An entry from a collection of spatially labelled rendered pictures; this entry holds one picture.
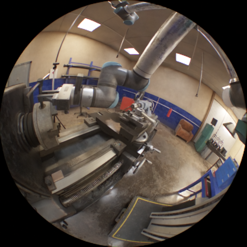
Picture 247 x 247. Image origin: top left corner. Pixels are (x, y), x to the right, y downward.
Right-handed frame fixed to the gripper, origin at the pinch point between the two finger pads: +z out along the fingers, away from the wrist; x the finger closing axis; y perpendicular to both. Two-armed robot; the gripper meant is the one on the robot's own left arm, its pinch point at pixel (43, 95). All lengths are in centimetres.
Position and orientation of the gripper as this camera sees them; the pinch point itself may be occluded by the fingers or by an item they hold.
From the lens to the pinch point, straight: 36.3
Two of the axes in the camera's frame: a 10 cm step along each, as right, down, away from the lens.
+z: -7.9, 0.3, -6.1
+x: -4.0, -7.7, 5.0
